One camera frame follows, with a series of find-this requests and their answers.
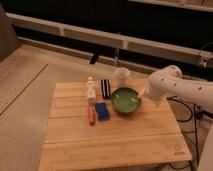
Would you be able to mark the white plastic cup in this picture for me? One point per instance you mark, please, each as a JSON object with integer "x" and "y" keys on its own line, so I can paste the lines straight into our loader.
{"x": 121, "y": 75}

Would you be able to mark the green ceramic bowl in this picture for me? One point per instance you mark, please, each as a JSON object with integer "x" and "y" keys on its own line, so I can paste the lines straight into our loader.
{"x": 124, "y": 100}

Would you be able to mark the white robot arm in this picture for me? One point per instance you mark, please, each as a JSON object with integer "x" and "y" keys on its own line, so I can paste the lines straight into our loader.
{"x": 169, "y": 80}

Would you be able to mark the black bracket on floor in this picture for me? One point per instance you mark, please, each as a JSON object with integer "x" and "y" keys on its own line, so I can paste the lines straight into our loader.
{"x": 94, "y": 58}

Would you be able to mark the black white striped box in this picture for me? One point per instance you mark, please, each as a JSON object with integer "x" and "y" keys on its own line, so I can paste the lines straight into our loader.
{"x": 105, "y": 87}

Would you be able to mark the orange carrot toy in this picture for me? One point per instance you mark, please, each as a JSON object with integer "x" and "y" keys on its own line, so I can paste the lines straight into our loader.
{"x": 91, "y": 115}

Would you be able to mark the white metal rail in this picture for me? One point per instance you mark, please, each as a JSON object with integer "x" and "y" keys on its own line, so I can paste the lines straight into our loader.
{"x": 138, "y": 45}

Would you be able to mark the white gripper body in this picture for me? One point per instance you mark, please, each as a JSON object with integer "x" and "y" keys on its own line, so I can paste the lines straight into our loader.
{"x": 147, "y": 92}

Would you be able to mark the white small bottle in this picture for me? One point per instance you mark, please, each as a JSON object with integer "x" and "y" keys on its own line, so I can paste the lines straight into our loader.
{"x": 90, "y": 90}

